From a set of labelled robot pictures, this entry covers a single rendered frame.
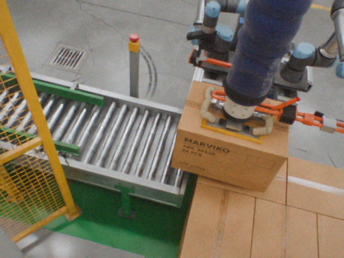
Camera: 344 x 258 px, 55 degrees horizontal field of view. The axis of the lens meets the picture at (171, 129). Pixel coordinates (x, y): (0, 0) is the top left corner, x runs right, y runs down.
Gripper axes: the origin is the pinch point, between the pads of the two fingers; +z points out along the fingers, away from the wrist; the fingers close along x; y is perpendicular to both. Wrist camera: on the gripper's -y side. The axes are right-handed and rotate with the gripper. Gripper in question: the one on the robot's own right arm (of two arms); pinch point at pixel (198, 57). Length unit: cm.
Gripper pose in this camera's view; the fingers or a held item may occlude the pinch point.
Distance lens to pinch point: 198.8
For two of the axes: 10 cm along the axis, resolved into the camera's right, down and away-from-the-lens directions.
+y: 9.6, 2.8, -0.9
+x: 2.7, -7.6, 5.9
